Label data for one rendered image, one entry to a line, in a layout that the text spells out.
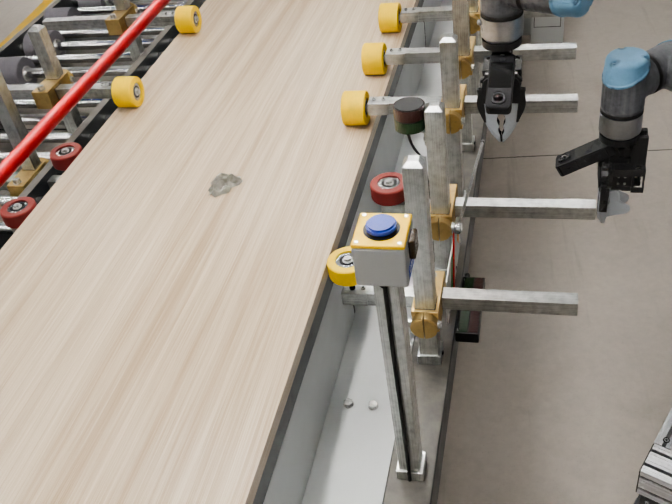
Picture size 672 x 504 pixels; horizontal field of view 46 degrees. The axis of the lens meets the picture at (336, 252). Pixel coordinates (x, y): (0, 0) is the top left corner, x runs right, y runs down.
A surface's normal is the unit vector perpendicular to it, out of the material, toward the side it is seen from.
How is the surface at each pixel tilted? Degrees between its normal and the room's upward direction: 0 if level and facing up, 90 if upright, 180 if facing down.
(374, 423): 0
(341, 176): 0
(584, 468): 0
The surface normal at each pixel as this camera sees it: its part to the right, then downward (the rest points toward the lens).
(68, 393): -0.14, -0.76
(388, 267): -0.22, 0.64
